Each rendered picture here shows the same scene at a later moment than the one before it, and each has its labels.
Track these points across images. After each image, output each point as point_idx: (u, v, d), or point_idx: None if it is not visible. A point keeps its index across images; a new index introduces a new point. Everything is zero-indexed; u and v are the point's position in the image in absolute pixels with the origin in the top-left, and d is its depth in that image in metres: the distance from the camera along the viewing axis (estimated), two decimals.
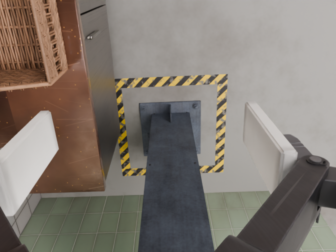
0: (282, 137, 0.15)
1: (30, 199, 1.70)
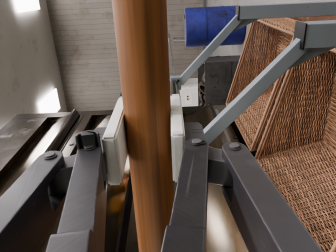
0: (180, 123, 0.17)
1: None
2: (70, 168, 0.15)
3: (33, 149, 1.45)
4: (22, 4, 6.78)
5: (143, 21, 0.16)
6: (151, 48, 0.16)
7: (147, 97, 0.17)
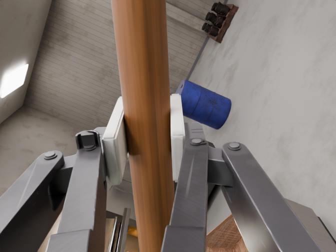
0: (180, 123, 0.17)
1: None
2: (70, 168, 0.15)
3: (41, 245, 1.70)
4: None
5: (142, 21, 0.16)
6: (150, 48, 0.16)
7: (147, 97, 0.17)
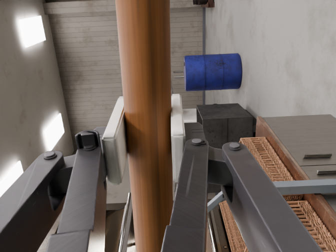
0: (180, 123, 0.17)
1: None
2: (70, 168, 0.15)
3: None
4: (29, 38, 7.08)
5: (146, 20, 0.16)
6: (153, 47, 0.16)
7: (149, 96, 0.17)
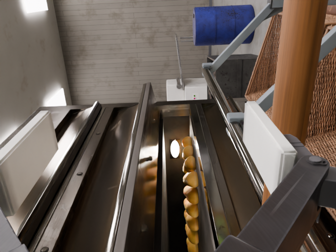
0: (282, 137, 0.15)
1: None
2: None
3: (61, 137, 1.50)
4: (31, 4, 6.86)
5: (313, 28, 0.22)
6: (314, 48, 0.22)
7: (304, 85, 0.23)
